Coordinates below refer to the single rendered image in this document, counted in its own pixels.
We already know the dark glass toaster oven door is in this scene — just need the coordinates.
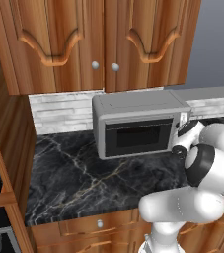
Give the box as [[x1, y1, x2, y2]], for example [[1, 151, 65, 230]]
[[104, 118, 175, 158]]

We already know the grey toaster oven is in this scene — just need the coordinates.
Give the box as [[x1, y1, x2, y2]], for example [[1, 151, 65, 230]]
[[91, 90, 193, 161]]

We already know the wooden cupboard door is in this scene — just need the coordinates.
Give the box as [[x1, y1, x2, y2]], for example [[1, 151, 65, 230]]
[[103, 0, 202, 94], [0, 0, 106, 96]]

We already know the tall wooden oven cabinet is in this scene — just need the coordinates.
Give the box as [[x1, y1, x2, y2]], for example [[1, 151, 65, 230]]
[[0, 6, 37, 253]]

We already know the wooden drawer front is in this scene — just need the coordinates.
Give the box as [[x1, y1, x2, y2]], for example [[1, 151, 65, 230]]
[[57, 211, 141, 238], [178, 207, 224, 253], [34, 234, 151, 253]]

